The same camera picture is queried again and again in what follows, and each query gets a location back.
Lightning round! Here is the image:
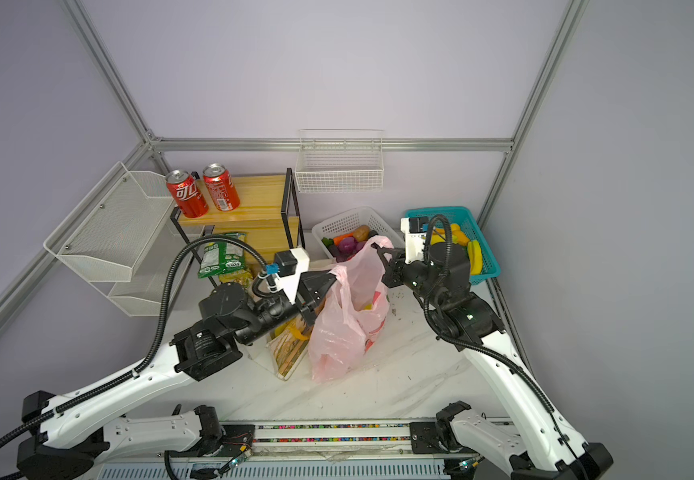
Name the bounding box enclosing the purple toy onion left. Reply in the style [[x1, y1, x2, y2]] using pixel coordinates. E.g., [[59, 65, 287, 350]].
[[337, 235, 359, 256]]

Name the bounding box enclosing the wooden black-frame shelf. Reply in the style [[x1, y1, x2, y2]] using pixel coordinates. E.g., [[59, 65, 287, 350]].
[[169, 170, 305, 262]]

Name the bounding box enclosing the teal plastic basket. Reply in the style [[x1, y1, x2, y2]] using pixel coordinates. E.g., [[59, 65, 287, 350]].
[[405, 206, 501, 285]]

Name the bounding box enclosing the green snack bag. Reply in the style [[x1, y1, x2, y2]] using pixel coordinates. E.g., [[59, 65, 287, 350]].
[[198, 241, 246, 278]]

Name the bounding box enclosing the white mesh tiered rack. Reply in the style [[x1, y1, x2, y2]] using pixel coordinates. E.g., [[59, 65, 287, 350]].
[[44, 163, 204, 317]]

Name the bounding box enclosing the white canvas tote bag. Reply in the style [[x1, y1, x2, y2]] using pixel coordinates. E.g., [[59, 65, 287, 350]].
[[244, 257, 336, 382]]

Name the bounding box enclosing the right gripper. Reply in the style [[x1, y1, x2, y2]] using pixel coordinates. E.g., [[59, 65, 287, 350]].
[[373, 243, 441, 307]]

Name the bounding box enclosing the red cola can right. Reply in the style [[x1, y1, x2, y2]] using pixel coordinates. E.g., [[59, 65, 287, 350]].
[[203, 163, 241, 212]]

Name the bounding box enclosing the white plastic basket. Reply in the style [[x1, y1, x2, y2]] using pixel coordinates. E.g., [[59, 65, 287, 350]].
[[312, 206, 405, 259]]

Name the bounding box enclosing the yellow toy banana right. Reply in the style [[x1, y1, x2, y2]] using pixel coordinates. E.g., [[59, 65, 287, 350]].
[[467, 240, 484, 276]]

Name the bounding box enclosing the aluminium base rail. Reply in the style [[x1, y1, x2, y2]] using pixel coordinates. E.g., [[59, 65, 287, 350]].
[[70, 416, 588, 480]]

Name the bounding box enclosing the brown toy potato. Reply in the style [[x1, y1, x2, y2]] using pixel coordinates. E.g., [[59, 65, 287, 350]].
[[352, 225, 371, 243]]

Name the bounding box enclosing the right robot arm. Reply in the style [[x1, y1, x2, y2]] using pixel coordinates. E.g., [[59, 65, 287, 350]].
[[377, 215, 614, 479]]

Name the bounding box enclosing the red cola can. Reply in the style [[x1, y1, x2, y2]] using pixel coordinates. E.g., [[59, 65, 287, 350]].
[[165, 169, 209, 218], [203, 163, 241, 212]]

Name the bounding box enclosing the white wire wall basket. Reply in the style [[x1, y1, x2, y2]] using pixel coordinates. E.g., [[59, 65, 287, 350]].
[[294, 129, 385, 194]]

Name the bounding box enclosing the small yellow-green snack bag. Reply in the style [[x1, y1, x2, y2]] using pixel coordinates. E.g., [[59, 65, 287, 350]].
[[217, 269, 254, 289]]

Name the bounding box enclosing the pink plastic grocery bag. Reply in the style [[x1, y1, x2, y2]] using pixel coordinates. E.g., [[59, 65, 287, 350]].
[[308, 235, 393, 383]]

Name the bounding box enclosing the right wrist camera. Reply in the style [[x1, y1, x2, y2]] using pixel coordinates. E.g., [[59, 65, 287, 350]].
[[400, 216, 429, 263]]

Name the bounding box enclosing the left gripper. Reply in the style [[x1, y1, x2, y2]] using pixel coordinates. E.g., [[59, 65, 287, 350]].
[[237, 268, 342, 348]]

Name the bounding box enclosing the red cola can left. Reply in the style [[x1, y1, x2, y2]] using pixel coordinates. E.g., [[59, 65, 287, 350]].
[[165, 169, 209, 218]]

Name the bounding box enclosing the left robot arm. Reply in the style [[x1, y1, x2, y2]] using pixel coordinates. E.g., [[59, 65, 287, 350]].
[[0, 234, 337, 479]]

